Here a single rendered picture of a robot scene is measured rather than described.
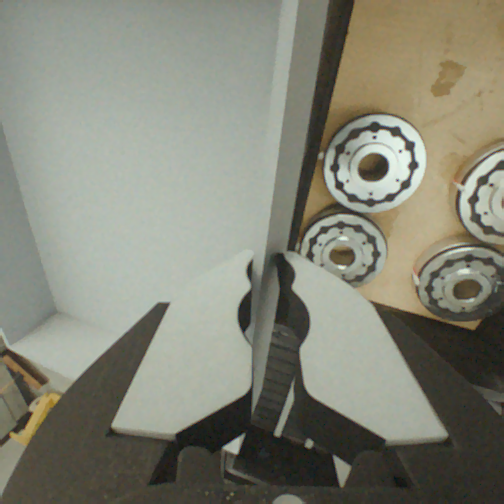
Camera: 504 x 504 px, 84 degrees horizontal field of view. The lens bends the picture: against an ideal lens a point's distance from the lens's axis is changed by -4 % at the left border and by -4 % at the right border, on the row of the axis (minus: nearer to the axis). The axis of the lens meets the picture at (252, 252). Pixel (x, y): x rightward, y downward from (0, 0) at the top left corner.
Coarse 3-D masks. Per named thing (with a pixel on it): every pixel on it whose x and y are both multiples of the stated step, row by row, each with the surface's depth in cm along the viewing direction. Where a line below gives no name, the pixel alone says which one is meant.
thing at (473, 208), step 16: (496, 160) 26; (480, 176) 28; (496, 176) 27; (480, 192) 28; (464, 208) 29; (480, 208) 28; (464, 224) 30; (480, 224) 29; (496, 224) 29; (496, 240) 29
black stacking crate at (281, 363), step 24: (288, 360) 51; (264, 384) 56; (288, 384) 54; (264, 408) 59; (264, 432) 62; (288, 432) 61; (240, 456) 57; (264, 456) 58; (288, 456) 58; (312, 456) 59; (288, 480) 54; (312, 480) 55; (336, 480) 55
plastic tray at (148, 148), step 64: (0, 0) 14; (64, 0) 13; (128, 0) 12; (192, 0) 11; (256, 0) 11; (320, 0) 9; (0, 64) 16; (64, 64) 15; (128, 64) 14; (192, 64) 13; (256, 64) 12; (0, 128) 18; (64, 128) 17; (128, 128) 15; (192, 128) 14; (256, 128) 13; (0, 192) 19; (64, 192) 19; (128, 192) 17; (192, 192) 16; (256, 192) 14; (0, 256) 20; (64, 256) 22; (128, 256) 20; (192, 256) 18; (256, 256) 11; (0, 320) 21; (64, 320) 25; (128, 320) 23; (256, 320) 12; (256, 384) 18
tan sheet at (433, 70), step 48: (384, 0) 26; (432, 0) 25; (480, 0) 24; (384, 48) 27; (432, 48) 26; (480, 48) 25; (336, 96) 31; (384, 96) 29; (432, 96) 28; (480, 96) 27; (432, 144) 30; (480, 144) 29; (432, 192) 32; (432, 240) 34; (384, 288) 39
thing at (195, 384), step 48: (192, 288) 9; (240, 288) 9; (192, 336) 7; (240, 336) 8; (144, 384) 6; (192, 384) 6; (240, 384) 6; (144, 432) 5; (192, 432) 6; (240, 432) 7
